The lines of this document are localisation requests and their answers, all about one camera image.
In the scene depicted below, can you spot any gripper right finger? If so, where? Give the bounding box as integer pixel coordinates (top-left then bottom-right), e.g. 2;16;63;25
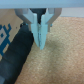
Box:
40;8;63;51

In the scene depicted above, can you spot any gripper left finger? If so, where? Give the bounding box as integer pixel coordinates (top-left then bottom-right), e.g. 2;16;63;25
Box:
14;8;42;51

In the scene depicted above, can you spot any black drawer handle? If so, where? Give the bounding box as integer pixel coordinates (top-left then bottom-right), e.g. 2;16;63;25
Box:
0;21;37;84

